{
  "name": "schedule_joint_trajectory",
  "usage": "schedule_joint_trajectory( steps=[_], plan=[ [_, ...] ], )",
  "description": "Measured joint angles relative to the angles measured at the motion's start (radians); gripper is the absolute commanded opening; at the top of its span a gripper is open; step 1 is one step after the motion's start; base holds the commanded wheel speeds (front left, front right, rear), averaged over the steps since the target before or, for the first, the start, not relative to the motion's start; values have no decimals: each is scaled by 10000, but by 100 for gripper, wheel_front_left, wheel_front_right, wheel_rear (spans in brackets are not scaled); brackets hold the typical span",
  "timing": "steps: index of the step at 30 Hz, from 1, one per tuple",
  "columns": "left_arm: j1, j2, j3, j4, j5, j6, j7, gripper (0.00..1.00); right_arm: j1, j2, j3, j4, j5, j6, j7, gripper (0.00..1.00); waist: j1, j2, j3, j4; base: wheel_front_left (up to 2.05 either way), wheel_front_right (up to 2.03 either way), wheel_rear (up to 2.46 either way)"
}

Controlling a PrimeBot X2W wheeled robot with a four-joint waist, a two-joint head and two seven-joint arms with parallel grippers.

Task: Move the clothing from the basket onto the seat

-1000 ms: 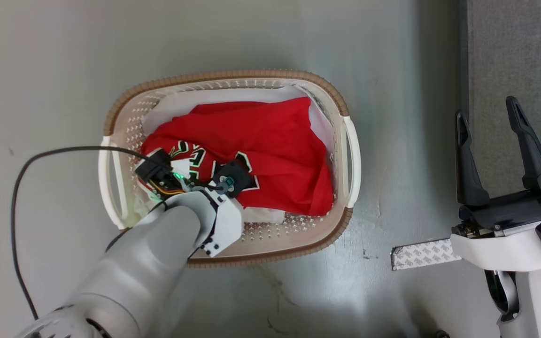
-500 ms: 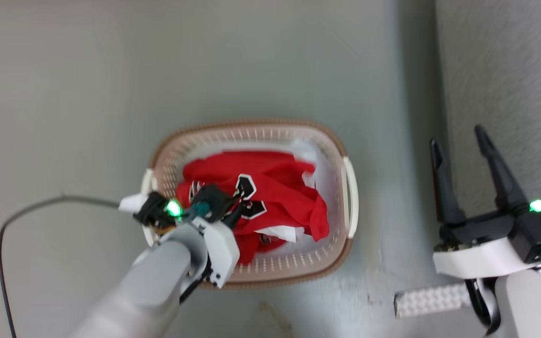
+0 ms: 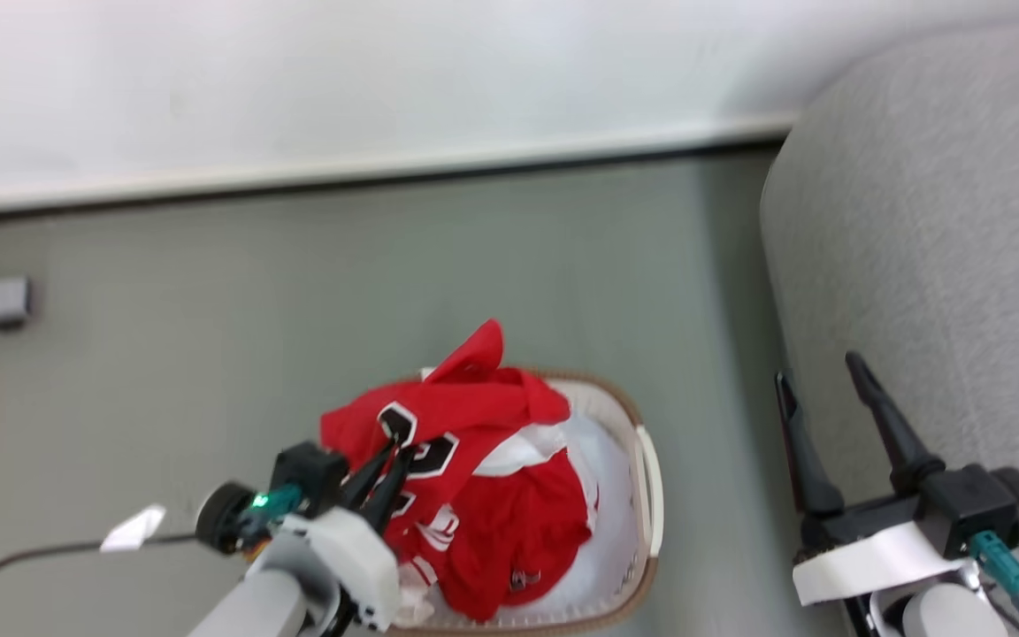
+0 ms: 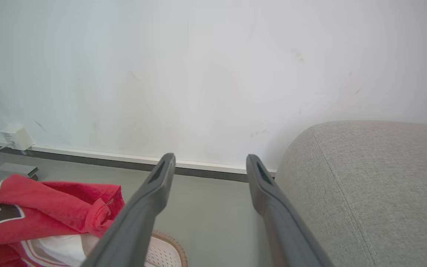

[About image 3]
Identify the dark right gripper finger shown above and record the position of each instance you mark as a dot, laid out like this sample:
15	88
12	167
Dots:
894	433
806	460

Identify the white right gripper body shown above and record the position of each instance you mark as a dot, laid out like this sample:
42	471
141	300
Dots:
872	557

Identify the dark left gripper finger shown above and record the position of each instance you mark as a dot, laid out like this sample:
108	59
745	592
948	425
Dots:
366	479
391	495

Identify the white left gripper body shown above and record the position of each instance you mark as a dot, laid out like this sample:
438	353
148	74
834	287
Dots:
350	557

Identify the red numbered basketball jersey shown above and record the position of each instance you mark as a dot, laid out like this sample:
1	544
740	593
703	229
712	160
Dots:
474	398

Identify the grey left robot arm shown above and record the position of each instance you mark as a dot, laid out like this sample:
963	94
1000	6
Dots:
253	606

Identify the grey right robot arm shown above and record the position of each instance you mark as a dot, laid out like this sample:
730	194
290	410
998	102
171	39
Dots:
943	615

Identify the white perforated laundry basket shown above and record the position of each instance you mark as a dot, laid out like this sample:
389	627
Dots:
649	495

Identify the pale white cloth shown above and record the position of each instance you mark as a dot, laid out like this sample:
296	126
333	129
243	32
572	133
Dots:
611	540

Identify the grey fabric sofa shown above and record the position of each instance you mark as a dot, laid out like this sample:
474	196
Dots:
916	221

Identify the white and black baseboard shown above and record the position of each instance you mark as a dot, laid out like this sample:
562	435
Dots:
386	168

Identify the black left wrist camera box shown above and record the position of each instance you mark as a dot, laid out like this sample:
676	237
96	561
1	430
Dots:
310	473

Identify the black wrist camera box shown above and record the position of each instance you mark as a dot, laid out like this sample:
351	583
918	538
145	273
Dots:
983	504
310	473

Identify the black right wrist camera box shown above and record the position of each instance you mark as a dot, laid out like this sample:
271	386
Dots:
983	504

